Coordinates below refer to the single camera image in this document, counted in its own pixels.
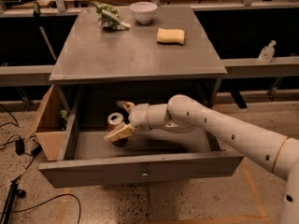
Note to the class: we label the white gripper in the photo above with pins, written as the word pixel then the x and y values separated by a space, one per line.
pixel 138 117

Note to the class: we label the orange soda can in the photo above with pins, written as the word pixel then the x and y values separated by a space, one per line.
pixel 113 120

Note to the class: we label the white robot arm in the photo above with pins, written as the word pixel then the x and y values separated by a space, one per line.
pixel 275 152

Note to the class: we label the open grey drawer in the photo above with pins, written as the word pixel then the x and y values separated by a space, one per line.
pixel 86 159

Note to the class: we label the metal drawer knob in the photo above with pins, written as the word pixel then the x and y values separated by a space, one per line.
pixel 145 175

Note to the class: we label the grey cabinet counter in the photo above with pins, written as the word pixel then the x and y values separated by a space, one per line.
pixel 94 55

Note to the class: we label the cardboard box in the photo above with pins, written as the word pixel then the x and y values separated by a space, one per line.
pixel 47 124

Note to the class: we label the yellow sponge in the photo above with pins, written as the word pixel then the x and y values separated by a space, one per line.
pixel 170 36

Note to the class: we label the green chip bag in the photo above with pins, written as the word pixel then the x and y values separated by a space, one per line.
pixel 109 17

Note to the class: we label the white ceramic bowl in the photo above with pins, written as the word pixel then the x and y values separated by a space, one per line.
pixel 143 12

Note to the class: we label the black power adapter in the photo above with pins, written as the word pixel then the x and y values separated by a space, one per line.
pixel 19 147

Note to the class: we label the black tripod leg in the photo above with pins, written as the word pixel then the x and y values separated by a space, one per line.
pixel 13 192

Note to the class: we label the clear sanitizer bottle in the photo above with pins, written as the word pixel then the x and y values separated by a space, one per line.
pixel 267 52

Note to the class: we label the grey side rail shelf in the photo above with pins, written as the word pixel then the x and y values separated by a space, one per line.
pixel 30 75

